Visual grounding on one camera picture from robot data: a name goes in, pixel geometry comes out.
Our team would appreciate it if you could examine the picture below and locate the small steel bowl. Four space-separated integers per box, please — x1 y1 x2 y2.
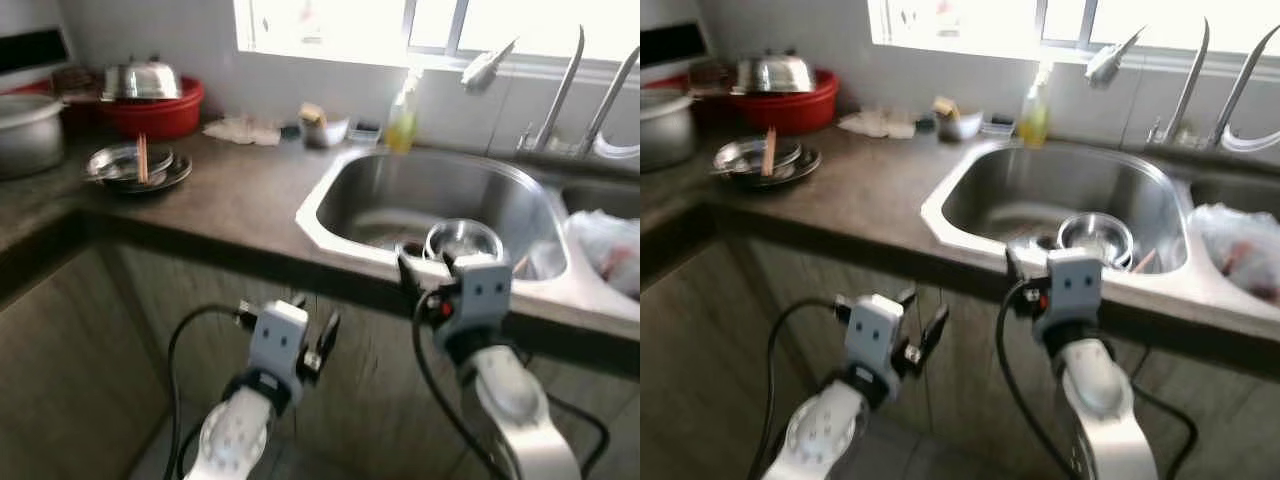
423 217 505 267
1056 211 1137 267

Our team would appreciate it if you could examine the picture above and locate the stainless steel sink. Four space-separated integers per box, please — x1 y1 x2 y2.
294 146 641 323
919 137 1280 313

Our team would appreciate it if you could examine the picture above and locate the yellow dish soap bottle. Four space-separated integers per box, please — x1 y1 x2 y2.
1017 60 1054 150
385 66 424 155

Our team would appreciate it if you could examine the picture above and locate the clear plastic bag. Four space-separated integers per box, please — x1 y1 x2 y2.
1194 202 1280 307
563 207 641 303

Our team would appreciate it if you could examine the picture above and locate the small bowl with sponge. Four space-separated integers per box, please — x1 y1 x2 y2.
931 95 984 144
297 101 352 150

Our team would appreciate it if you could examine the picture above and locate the white cloth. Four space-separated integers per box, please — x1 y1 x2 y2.
202 113 284 148
837 107 920 140

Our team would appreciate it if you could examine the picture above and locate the grey spray head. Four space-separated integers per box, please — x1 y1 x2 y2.
459 36 520 94
1084 26 1147 87

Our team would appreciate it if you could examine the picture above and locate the curved steel faucet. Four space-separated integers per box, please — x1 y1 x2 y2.
574 44 641 163
1147 17 1212 147
514 24 587 157
1208 24 1280 154

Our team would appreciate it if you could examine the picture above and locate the red plastic basin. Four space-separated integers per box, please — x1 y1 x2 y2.
98 76 207 142
733 68 842 137

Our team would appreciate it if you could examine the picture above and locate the large aluminium pot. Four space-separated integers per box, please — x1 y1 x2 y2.
640 87 697 174
0 92 70 182

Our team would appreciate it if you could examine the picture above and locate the bright window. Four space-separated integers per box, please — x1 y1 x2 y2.
231 0 641 73
867 0 1280 65

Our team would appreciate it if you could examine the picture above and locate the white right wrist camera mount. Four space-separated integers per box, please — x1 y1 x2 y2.
436 252 514 339
1032 246 1105 333

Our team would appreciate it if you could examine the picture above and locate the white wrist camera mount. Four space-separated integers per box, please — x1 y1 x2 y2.
844 294 907 378
436 252 514 339
1032 246 1105 333
246 299 312 386

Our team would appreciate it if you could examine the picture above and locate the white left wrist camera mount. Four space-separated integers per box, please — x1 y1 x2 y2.
246 299 312 386
844 294 907 378

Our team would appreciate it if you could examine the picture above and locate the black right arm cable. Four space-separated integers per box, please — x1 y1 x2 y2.
411 288 506 480
1130 385 1199 473
996 278 1073 480
545 395 612 476

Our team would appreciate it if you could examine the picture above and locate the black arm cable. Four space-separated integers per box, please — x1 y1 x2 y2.
1130 385 1199 473
545 395 612 476
759 296 852 480
411 288 506 480
162 304 257 480
996 278 1073 480

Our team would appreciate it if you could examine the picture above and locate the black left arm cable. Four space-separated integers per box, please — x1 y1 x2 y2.
759 296 852 480
162 304 257 480

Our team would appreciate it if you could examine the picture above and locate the black wall panel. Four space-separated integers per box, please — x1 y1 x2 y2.
640 21 712 71
0 27 74 78

